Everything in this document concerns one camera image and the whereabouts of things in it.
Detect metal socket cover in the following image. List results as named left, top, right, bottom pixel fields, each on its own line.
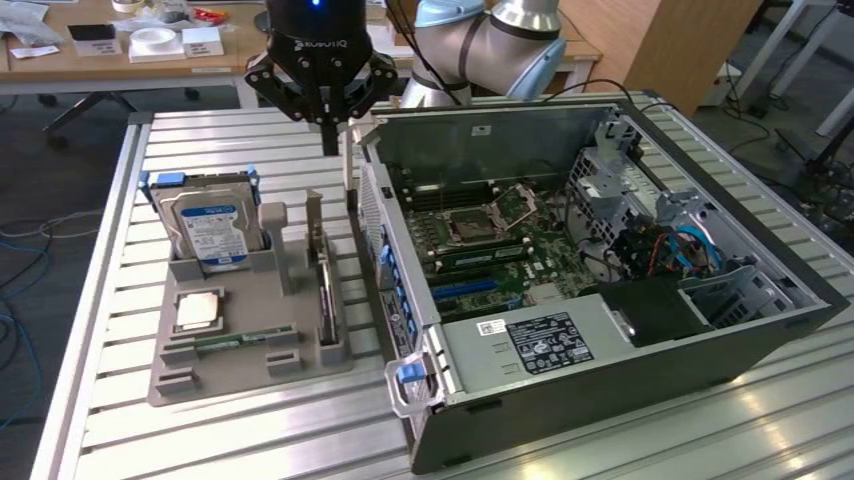
left=489, top=182, right=541, bottom=232

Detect white paper stack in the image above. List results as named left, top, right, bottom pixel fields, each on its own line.
left=389, top=32, right=419, bottom=61

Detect hard disk with blue carrier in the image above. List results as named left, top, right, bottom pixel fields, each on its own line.
left=137, top=167, right=268, bottom=274

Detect black Nvidia graphics card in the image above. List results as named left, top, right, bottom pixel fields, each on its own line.
left=303, top=188, right=343, bottom=347

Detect flat white box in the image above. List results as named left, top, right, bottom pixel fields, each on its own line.
left=125, top=39, right=189, bottom=65

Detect wooden desk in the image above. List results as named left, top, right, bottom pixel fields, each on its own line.
left=0, top=0, right=606, bottom=109

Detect grey plastic bag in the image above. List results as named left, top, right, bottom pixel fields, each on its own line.
left=0, top=1, right=66, bottom=47

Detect blue wire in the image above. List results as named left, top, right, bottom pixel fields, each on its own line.
left=670, top=225, right=726, bottom=275

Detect black and white box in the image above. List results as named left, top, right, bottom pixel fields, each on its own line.
left=66, top=23, right=124, bottom=58

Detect grey power supply unit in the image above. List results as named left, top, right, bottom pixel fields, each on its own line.
left=436, top=293, right=635, bottom=396

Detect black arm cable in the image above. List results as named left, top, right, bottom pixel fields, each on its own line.
left=384, top=0, right=465, bottom=107

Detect black open PC case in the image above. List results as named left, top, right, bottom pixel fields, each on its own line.
left=341, top=97, right=854, bottom=476

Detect blue card retainer clips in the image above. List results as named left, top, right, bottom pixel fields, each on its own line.
left=376, top=223, right=420, bottom=346

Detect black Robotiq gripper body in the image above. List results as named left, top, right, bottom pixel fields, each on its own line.
left=263, top=0, right=373, bottom=121

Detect silver chipset heatsink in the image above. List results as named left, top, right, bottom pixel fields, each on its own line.
left=524, top=285, right=563, bottom=307

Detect clear bag dark content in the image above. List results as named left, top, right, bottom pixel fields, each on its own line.
left=108, top=8, right=196, bottom=34

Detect black RAM slot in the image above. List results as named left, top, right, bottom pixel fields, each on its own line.
left=432, top=235, right=523, bottom=257
left=407, top=193, right=501, bottom=215
left=405, top=189, right=500, bottom=210
left=403, top=184, right=499, bottom=206
left=401, top=179, right=496, bottom=201

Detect wooden cabinet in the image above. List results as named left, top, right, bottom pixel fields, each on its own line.
left=551, top=0, right=767, bottom=117

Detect metal disk bay tray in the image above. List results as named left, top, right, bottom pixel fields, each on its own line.
left=676, top=264, right=799, bottom=329

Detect white tape roll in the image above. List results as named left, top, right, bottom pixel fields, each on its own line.
left=130, top=27, right=175, bottom=51

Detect black floor stand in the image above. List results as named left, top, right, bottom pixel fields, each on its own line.
left=772, top=97, right=854, bottom=226

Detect blue expansion slot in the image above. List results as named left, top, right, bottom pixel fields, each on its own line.
left=428, top=277, right=500, bottom=302

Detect white table frame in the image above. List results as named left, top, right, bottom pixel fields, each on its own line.
left=726, top=0, right=854, bottom=137

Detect metal disk bay cage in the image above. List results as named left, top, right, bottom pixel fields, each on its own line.
left=564, top=145, right=672, bottom=241

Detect grey parts rack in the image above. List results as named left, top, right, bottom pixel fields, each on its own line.
left=145, top=187, right=356, bottom=407

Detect black plastic shroud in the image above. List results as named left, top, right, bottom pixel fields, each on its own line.
left=595, top=276, right=714, bottom=350

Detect white labelled box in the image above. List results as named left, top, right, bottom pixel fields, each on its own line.
left=180, top=26, right=224, bottom=59

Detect silver CPU chip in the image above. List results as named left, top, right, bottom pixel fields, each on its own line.
left=173, top=292, right=221, bottom=331

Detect white floor cable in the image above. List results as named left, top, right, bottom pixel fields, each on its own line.
left=0, top=208, right=105, bottom=240

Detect CPU socket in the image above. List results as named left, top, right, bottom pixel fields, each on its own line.
left=444, top=205, right=500, bottom=247

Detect green motherboard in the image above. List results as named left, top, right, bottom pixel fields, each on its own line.
left=397, top=177, right=599, bottom=324

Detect blue floor cable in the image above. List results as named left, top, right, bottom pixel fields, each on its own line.
left=0, top=238, right=49, bottom=431

